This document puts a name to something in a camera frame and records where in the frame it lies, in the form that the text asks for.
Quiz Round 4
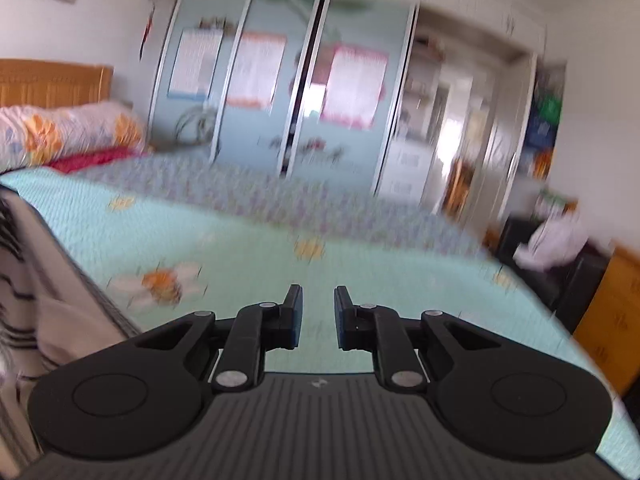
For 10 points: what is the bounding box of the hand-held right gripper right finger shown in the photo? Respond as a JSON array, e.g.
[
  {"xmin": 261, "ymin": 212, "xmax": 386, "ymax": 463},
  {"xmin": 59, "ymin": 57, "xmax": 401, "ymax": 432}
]
[{"xmin": 334, "ymin": 285, "xmax": 503, "ymax": 393}]

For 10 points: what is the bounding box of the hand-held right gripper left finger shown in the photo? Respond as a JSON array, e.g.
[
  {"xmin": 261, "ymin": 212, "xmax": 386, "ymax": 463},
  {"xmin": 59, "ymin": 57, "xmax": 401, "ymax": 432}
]
[{"xmin": 135, "ymin": 284, "xmax": 305, "ymax": 393}]

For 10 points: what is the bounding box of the striped beige sweater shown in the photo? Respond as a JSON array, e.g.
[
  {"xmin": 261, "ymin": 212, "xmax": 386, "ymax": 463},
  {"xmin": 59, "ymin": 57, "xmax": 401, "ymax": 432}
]
[{"xmin": 0, "ymin": 185, "xmax": 146, "ymax": 480}]

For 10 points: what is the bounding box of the white drawer unit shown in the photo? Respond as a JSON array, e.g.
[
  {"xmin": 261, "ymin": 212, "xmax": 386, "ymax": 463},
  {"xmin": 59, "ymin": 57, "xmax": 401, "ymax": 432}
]
[{"xmin": 377, "ymin": 142, "xmax": 436, "ymax": 201}]

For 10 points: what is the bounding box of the wooden chair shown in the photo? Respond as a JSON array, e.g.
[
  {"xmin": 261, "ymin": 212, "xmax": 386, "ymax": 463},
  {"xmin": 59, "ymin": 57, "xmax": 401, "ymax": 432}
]
[{"xmin": 445, "ymin": 160, "xmax": 473, "ymax": 213}]

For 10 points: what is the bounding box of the white cloth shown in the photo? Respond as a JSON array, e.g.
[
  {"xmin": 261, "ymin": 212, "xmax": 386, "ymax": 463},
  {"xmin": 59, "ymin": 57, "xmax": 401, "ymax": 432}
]
[{"xmin": 514, "ymin": 210, "xmax": 588, "ymax": 271}]

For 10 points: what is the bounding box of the pink-bordered poster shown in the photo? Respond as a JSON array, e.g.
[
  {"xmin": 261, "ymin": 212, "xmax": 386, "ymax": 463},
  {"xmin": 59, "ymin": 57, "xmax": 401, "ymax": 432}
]
[{"xmin": 320, "ymin": 45, "xmax": 390, "ymax": 130}]

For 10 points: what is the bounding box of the black armchair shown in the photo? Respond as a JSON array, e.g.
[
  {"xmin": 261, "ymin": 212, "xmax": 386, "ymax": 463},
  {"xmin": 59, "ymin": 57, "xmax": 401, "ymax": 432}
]
[{"xmin": 497, "ymin": 215, "xmax": 613, "ymax": 333}]

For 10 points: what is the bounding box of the green carton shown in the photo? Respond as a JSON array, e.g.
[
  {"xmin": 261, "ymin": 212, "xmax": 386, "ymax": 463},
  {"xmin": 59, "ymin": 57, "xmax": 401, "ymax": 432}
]
[{"xmin": 537, "ymin": 190, "xmax": 576, "ymax": 216}]

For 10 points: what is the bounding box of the white door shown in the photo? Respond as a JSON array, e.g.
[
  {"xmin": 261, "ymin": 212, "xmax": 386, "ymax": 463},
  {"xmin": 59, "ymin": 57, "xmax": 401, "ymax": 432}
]
[{"xmin": 487, "ymin": 55, "xmax": 538, "ymax": 223}]

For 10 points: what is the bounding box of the orange-bordered poster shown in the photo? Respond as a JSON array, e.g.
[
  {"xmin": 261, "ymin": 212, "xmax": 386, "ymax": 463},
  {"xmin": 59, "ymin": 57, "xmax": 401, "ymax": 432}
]
[{"xmin": 225, "ymin": 32, "xmax": 287, "ymax": 110}]

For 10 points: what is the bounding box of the red pillow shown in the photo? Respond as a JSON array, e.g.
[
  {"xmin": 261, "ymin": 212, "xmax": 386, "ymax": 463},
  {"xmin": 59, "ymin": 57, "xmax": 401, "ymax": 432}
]
[{"xmin": 47, "ymin": 146, "xmax": 151, "ymax": 175}]

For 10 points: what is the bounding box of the wooden dresser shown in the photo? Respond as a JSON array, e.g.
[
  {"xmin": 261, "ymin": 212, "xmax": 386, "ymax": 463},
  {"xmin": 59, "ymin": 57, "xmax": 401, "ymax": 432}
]
[{"xmin": 572, "ymin": 245, "xmax": 640, "ymax": 396}]

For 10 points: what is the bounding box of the blue bag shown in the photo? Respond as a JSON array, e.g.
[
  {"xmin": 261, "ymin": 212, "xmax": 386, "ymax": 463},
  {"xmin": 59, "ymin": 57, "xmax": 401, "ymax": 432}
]
[{"xmin": 525, "ymin": 102, "xmax": 556, "ymax": 150}]

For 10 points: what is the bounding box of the blue-bordered poster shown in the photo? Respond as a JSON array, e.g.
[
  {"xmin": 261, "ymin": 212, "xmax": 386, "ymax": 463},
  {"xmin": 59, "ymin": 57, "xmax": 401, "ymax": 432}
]
[{"xmin": 167, "ymin": 27, "xmax": 223, "ymax": 100}]

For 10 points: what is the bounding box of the green bag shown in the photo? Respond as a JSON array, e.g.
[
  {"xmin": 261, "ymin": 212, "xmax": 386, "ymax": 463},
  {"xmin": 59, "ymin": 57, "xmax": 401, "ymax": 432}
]
[{"xmin": 542, "ymin": 95, "xmax": 563, "ymax": 126}]

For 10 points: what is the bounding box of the floral rolled duvet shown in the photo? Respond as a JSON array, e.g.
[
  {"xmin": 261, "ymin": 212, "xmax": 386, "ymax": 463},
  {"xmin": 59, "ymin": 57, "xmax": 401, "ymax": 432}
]
[{"xmin": 0, "ymin": 101, "xmax": 148, "ymax": 171}]

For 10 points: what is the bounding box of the white wardrobe with sliding doors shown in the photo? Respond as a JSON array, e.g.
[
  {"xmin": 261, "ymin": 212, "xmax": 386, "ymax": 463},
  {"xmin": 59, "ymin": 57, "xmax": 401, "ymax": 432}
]
[{"xmin": 147, "ymin": 0, "xmax": 546, "ymax": 226}]

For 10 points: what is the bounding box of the red hanging ornament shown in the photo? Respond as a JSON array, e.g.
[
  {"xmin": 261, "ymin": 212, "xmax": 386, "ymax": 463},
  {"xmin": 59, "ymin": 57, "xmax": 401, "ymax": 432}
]
[{"xmin": 140, "ymin": 0, "xmax": 166, "ymax": 58}]

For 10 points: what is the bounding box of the wooden headboard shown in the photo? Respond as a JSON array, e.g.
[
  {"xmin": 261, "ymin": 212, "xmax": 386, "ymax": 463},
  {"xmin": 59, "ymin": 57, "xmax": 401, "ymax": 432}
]
[{"xmin": 0, "ymin": 58, "xmax": 115, "ymax": 109}]

